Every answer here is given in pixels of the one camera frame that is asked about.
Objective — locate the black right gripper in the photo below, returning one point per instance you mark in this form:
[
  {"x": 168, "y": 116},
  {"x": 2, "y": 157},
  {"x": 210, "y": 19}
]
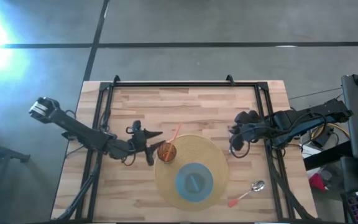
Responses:
[{"x": 249, "y": 127}]

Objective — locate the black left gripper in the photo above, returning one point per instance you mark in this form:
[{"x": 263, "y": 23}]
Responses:
[{"x": 137, "y": 141}]

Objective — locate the amber faceted drinking glass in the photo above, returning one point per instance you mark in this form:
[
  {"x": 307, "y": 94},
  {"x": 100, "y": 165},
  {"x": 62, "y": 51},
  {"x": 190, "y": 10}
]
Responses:
[{"x": 166, "y": 152}]

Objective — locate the translucent blue plastic bowl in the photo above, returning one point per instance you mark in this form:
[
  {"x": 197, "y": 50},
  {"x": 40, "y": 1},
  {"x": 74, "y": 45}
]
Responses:
[{"x": 194, "y": 183}]

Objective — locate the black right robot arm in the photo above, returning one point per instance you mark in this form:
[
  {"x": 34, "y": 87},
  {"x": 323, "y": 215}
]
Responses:
[{"x": 306, "y": 119}]

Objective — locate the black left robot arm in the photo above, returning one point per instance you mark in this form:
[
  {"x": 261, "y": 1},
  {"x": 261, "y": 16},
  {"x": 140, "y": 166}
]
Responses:
[{"x": 73, "y": 126}]

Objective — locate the round woven straw placemat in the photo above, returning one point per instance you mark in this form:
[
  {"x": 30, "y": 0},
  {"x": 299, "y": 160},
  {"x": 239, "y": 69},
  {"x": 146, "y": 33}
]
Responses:
[{"x": 197, "y": 149}]

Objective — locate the white box on floor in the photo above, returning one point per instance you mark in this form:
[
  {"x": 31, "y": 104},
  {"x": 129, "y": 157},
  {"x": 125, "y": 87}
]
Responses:
[{"x": 307, "y": 152}]

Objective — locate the red object on floor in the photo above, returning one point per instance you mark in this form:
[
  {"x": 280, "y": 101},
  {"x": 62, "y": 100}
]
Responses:
[{"x": 317, "y": 182}]

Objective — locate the black floor stand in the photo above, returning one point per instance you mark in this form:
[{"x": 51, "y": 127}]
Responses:
[{"x": 2, "y": 152}]

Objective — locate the black metal table frame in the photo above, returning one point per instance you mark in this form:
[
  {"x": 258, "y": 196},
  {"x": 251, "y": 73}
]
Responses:
[{"x": 182, "y": 84}]

